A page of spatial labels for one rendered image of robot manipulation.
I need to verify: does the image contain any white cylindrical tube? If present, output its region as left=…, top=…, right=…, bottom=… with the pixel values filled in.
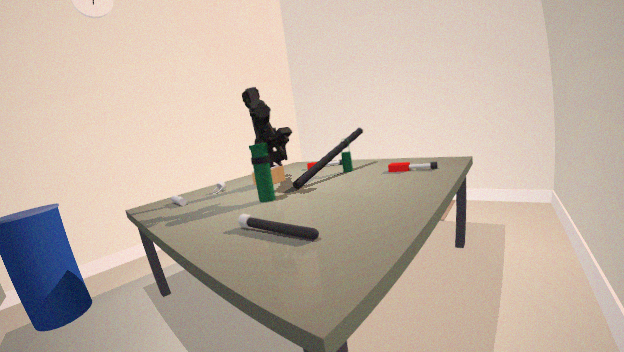
left=171, top=196, right=186, bottom=206

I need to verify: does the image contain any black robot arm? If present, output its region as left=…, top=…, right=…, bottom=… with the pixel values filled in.
left=242, top=87, right=272, bottom=145

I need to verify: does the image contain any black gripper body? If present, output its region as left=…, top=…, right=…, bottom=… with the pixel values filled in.
left=259, top=125, right=292, bottom=152

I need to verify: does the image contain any green cylinder with loop top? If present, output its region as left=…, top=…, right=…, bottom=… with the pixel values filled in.
left=341, top=151, right=353, bottom=172

